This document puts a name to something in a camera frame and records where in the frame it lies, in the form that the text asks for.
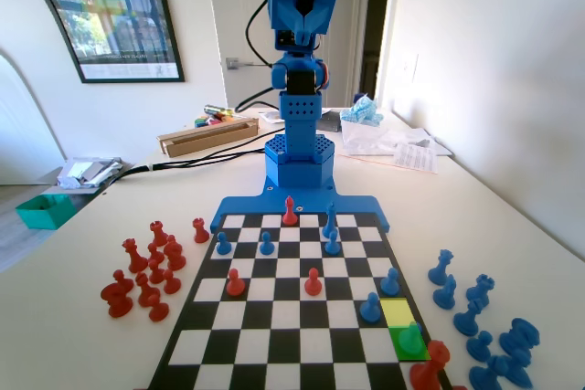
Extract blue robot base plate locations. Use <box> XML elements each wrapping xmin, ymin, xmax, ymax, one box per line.
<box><xmin>210</xmin><ymin>174</ymin><xmax>392</xmax><ymax>234</ymax></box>

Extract red bishop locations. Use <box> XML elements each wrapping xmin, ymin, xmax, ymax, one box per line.
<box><xmin>135</xmin><ymin>272</ymin><xmax>162</xmax><ymax>309</ymax></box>

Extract red queen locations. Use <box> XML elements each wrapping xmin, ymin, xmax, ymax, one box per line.
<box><xmin>409</xmin><ymin>339</ymin><xmax>452</xmax><ymax>390</ymax></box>
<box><xmin>122</xmin><ymin>237</ymin><xmax>149</xmax><ymax>274</ymax></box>

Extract black and white chessboard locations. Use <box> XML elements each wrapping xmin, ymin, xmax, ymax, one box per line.
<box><xmin>146</xmin><ymin>211</ymin><xmax>454</xmax><ymax>390</ymax></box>

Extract yellow green marker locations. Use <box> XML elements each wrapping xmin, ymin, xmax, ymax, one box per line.
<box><xmin>203</xmin><ymin>103</ymin><xmax>237</xmax><ymax>119</ymax></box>

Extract metal door handle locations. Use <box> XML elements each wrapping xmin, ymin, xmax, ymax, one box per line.
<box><xmin>225</xmin><ymin>57</ymin><xmax>274</xmax><ymax>71</ymax></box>

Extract red king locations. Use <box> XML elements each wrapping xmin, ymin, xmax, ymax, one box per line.
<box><xmin>282</xmin><ymin>195</ymin><xmax>298</xmax><ymax>227</ymax></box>

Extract blue bishop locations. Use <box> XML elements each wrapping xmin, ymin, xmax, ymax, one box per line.
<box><xmin>468</xmin><ymin>354</ymin><xmax>511</xmax><ymax>390</ymax></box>
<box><xmin>452</xmin><ymin>298</ymin><xmax>485</xmax><ymax>337</ymax></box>

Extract blue rook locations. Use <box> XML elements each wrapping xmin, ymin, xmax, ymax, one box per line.
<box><xmin>465</xmin><ymin>273</ymin><xmax>496</xmax><ymax>308</ymax></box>

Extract bag of blue parts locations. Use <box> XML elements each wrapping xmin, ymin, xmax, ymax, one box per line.
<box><xmin>339</xmin><ymin>94</ymin><xmax>384</xmax><ymax>129</ymax></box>

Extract clear plastic bag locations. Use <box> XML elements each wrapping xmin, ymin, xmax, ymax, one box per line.
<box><xmin>340</xmin><ymin>119</ymin><xmax>403</xmax><ymax>157</ymax></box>

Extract blue pawn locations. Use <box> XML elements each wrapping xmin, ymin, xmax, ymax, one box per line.
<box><xmin>324</xmin><ymin>230</ymin><xmax>342</xmax><ymax>256</ymax></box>
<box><xmin>258</xmin><ymin>231</ymin><xmax>276</xmax><ymax>257</ymax></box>
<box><xmin>359</xmin><ymin>292</ymin><xmax>382</xmax><ymax>323</ymax></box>
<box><xmin>465</xmin><ymin>330</ymin><xmax>495</xmax><ymax>362</ymax></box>
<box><xmin>379</xmin><ymin>267</ymin><xmax>401</xmax><ymax>297</ymax></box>
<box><xmin>215</xmin><ymin>231</ymin><xmax>233</xmax><ymax>257</ymax></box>
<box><xmin>396</xmin><ymin>321</ymin><xmax>424</xmax><ymax>352</ymax></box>

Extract red rook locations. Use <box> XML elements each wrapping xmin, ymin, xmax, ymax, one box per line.
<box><xmin>149</xmin><ymin>220</ymin><xmax>169</xmax><ymax>248</ymax></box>
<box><xmin>191</xmin><ymin>217</ymin><xmax>211</xmax><ymax>245</ymax></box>

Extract green plastic bin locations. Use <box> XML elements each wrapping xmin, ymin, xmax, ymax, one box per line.
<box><xmin>15</xmin><ymin>193</ymin><xmax>76</xmax><ymax>231</ymax></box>

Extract coloured small blocks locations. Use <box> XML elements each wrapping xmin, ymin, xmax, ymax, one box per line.
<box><xmin>193</xmin><ymin>114</ymin><xmax>231</xmax><ymax>130</ymax></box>

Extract printed paper sheet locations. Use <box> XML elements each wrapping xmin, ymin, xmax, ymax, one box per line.
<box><xmin>391</xmin><ymin>142</ymin><xmax>441</xmax><ymax>175</ymax></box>

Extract white door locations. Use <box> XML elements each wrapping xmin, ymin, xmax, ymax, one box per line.
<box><xmin>205</xmin><ymin>0</ymin><xmax>372</xmax><ymax>111</ymax></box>

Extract long cardboard box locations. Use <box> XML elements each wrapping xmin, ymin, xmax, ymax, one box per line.
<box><xmin>156</xmin><ymin>117</ymin><xmax>261</xmax><ymax>159</ymax></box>

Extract black cable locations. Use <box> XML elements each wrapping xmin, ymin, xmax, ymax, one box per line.
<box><xmin>245</xmin><ymin>0</ymin><xmax>275</xmax><ymax>68</ymax></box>
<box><xmin>233</xmin><ymin>86</ymin><xmax>282</xmax><ymax>113</ymax></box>
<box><xmin>97</xmin><ymin>146</ymin><xmax>269</xmax><ymax>191</ymax></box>
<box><xmin>150</xmin><ymin>128</ymin><xmax>271</xmax><ymax>168</ymax></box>

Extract pile of grey papers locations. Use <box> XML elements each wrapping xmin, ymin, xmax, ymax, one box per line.
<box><xmin>56</xmin><ymin>156</ymin><xmax>134</xmax><ymax>191</ymax></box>

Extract framed map poster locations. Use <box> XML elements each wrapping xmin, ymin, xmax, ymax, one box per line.
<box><xmin>0</xmin><ymin>0</ymin><xmax>186</xmax><ymax>85</ymax></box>

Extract blue queen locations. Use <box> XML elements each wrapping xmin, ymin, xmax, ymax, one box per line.
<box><xmin>427</xmin><ymin>248</ymin><xmax>455</xmax><ymax>286</ymax></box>

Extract blue king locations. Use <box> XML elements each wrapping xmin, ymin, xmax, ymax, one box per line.
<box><xmin>321</xmin><ymin>201</ymin><xmax>339</xmax><ymax>239</ymax></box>

